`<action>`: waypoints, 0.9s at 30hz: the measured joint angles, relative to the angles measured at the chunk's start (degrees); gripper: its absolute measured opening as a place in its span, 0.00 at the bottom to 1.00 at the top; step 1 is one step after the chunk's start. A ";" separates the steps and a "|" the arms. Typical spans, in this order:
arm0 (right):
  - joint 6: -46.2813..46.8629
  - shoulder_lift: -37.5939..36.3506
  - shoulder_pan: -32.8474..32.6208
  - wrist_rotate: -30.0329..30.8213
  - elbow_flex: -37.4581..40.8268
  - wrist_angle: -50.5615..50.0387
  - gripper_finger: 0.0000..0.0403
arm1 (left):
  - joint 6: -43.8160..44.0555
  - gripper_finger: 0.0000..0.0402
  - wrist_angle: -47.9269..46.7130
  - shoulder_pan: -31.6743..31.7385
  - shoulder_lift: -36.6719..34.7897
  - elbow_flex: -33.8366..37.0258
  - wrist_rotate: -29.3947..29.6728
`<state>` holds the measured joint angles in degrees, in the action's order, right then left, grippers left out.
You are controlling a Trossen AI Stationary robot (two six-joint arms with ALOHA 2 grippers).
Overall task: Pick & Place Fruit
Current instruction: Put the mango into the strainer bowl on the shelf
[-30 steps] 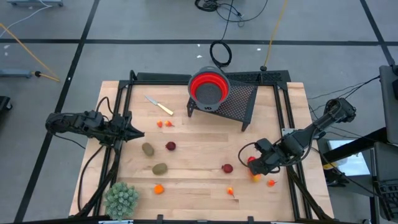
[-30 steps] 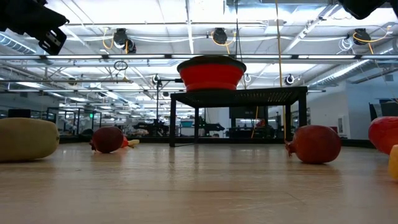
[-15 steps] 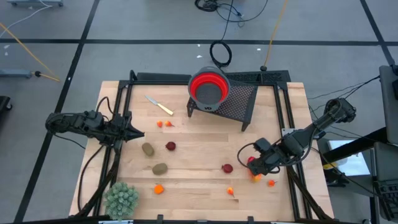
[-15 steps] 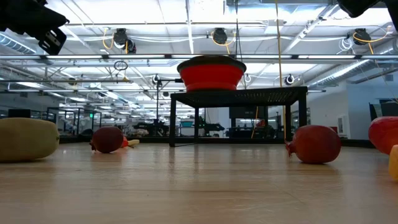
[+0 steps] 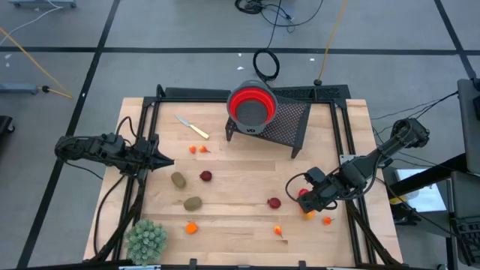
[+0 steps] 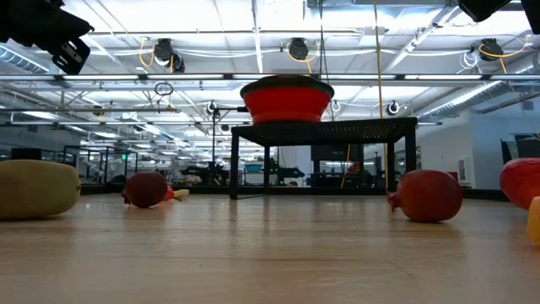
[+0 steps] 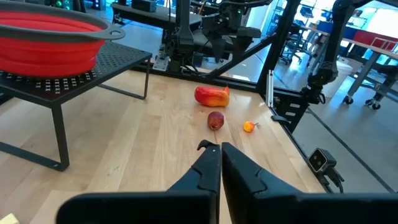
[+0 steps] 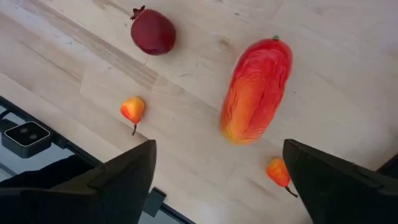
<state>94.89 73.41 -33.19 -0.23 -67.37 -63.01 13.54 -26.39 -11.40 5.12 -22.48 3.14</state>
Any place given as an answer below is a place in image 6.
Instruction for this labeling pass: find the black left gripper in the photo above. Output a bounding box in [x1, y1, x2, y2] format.
[0, 0, 95, 76]

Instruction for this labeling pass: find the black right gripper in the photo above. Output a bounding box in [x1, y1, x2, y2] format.
[457, 0, 540, 35]

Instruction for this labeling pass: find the small dark red fruit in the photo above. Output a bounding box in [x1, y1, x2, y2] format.
[121, 171, 169, 209]

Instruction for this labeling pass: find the red yellow mango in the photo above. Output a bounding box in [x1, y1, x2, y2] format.
[499, 158, 540, 211]

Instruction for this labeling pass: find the red pomegranate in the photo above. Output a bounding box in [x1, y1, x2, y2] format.
[386, 169, 464, 224]

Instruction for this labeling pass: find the red collapsible bowl grey rim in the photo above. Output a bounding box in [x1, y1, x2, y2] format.
[239, 74, 336, 126]

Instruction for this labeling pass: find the small yellow orange pepper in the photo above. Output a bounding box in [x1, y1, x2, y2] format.
[526, 196, 540, 246]

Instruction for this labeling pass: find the black background monitor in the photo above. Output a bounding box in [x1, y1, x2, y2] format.
[310, 144, 360, 162]
[10, 147, 43, 161]

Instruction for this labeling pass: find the black perforated metal rack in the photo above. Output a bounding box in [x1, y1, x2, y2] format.
[229, 117, 419, 204]

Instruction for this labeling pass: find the black ceiling cable reel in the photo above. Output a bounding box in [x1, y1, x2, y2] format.
[288, 37, 310, 62]
[478, 37, 506, 62]
[153, 37, 186, 74]

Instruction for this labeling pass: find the black hanging cable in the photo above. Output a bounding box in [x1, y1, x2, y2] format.
[318, 0, 334, 122]

